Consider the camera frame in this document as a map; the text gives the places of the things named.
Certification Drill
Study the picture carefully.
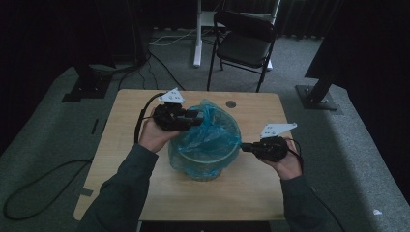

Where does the long black floor cable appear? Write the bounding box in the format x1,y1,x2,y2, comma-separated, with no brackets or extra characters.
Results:
2,158,95,222

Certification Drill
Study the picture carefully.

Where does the person's left hand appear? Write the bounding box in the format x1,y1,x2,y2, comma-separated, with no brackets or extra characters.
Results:
137,107,182,155

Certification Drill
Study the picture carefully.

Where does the black stand base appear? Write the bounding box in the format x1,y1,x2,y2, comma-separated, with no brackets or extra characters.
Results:
61,63,114,104
295,71,340,112

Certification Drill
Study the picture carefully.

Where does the blue plastic bag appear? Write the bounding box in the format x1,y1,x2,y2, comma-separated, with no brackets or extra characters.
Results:
167,98,243,182

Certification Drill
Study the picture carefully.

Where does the person's right hand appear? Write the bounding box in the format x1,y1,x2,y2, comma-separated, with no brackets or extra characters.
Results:
259,142,305,181

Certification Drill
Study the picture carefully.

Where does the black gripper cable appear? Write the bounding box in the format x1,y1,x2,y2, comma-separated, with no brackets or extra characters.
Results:
285,137,346,232
133,92,166,145

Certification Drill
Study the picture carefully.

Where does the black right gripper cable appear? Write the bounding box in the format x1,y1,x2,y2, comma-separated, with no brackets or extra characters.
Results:
285,137,346,232

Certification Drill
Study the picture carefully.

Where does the white floor cable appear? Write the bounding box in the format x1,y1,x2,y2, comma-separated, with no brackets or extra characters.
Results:
149,27,198,47

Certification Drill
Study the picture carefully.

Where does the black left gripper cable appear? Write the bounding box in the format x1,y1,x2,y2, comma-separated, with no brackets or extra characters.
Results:
133,92,166,145

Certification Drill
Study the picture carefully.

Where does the black folding chair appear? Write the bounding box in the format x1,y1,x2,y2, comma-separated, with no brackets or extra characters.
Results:
206,10,278,94

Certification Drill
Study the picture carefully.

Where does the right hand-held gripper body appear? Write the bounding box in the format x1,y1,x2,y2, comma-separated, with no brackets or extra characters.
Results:
252,122,299,163

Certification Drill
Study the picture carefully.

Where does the green plastic bin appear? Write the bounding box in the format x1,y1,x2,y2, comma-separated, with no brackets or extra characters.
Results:
175,110,243,182

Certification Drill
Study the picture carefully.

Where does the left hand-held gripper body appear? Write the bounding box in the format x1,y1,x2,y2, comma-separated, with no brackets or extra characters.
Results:
152,87,194,132

